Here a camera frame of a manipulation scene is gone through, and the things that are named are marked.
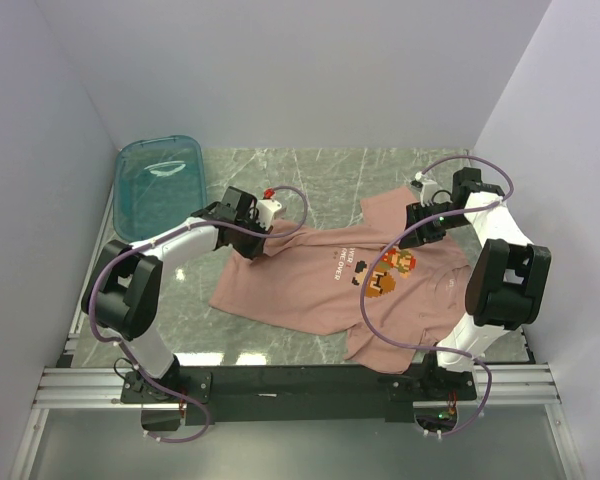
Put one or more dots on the aluminium extrusion rail frame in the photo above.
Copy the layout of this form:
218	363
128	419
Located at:
499	385

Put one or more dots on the teal transparent plastic bin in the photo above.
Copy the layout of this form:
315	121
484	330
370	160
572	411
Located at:
157	184

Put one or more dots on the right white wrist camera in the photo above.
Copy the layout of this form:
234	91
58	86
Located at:
429	190

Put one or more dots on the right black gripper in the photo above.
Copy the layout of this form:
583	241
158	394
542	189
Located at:
422	234

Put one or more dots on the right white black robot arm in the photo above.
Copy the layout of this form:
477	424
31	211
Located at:
506	286

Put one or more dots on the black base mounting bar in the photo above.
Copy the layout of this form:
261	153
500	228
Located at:
290	393

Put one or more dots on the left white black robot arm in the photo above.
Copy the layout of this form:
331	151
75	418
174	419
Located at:
122	295

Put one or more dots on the pink printed t shirt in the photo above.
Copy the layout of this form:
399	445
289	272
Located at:
345	280

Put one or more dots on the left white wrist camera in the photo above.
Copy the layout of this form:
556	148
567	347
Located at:
268	210

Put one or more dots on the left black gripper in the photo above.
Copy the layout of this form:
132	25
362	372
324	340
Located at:
253	251

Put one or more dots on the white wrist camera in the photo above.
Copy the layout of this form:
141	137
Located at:
268	210
429	190

